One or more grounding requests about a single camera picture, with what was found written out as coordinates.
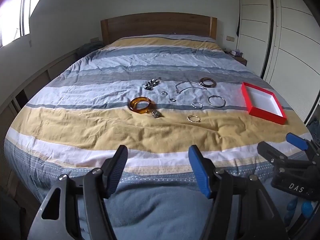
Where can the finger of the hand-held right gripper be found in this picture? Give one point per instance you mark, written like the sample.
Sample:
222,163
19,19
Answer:
297,141
271,152

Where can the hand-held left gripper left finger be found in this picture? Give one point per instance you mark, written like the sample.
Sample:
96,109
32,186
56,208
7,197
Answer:
117,166

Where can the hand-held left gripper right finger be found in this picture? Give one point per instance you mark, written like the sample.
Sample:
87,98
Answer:
200,172

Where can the red cardboard box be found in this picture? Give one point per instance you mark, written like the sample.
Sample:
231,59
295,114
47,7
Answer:
262,100

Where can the amber resin bangle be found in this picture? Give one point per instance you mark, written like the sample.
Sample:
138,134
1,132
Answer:
143,110

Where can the thin silver bangle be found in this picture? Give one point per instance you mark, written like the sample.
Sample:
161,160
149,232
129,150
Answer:
217,106

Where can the brown tortoiseshell bangle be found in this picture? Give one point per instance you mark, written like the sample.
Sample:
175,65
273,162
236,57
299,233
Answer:
211,85

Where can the person's right hand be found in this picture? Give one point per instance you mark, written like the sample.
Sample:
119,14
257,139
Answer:
306,208

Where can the blue fleece blanket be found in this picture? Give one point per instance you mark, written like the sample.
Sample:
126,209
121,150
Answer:
155,212

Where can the wooden nightstand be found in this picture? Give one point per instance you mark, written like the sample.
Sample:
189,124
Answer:
242,60

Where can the purple box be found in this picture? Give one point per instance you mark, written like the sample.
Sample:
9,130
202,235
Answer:
237,52

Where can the striped bed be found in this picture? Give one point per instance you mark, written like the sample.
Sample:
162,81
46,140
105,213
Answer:
150,62

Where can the white wardrobe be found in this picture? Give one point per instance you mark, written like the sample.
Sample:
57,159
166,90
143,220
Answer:
287,30

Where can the low wooden shelf unit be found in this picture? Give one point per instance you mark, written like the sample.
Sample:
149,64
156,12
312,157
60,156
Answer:
37,85

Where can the grey-blue cloth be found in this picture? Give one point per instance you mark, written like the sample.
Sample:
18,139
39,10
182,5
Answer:
88,48

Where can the wooden headboard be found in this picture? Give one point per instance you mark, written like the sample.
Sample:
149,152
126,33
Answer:
160,25

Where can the window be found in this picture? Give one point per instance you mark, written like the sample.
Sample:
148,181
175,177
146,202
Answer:
15,12

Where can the wall switch plate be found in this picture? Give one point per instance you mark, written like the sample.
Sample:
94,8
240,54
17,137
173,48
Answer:
230,38

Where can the wall socket plate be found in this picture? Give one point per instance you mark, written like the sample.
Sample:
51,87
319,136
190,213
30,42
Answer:
94,39

